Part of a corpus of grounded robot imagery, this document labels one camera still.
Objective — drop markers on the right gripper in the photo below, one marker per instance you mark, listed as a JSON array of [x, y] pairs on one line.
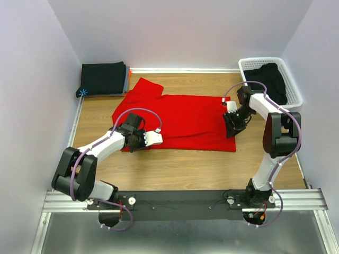
[[233, 120]]

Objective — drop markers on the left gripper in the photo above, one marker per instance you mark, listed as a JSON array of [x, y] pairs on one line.
[[139, 140]]

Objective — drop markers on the red t-shirt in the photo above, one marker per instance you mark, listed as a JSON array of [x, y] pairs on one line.
[[189, 122]]

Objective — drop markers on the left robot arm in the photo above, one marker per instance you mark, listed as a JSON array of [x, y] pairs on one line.
[[76, 172]]

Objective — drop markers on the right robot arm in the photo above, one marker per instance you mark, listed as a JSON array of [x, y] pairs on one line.
[[281, 138]]

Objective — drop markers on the folded black t-shirt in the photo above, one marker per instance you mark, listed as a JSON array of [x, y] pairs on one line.
[[102, 79]]

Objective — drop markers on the folded orange t-shirt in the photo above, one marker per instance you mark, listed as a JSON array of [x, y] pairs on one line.
[[129, 80]]

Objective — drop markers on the folded grey t-shirt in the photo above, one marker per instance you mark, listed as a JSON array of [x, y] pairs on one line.
[[126, 80]]

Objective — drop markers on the black clothes in basket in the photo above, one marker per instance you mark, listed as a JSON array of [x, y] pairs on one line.
[[269, 75]]

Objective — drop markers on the white plastic laundry basket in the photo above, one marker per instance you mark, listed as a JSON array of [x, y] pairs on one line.
[[292, 93]]

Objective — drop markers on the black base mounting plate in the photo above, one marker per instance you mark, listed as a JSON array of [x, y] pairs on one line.
[[221, 212]]

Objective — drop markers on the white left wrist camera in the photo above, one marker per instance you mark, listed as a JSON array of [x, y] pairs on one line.
[[153, 137]]

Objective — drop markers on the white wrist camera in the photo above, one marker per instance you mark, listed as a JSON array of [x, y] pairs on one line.
[[153, 137], [230, 106]]

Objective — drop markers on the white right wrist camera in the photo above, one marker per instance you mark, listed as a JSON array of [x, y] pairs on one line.
[[230, 106]]

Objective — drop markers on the aluminium frame rail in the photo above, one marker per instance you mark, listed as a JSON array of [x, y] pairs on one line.
[[286, 199]]

